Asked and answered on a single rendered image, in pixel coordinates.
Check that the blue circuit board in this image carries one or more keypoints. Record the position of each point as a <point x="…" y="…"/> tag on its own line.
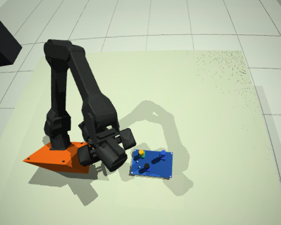
<point x="152" y="163"/>

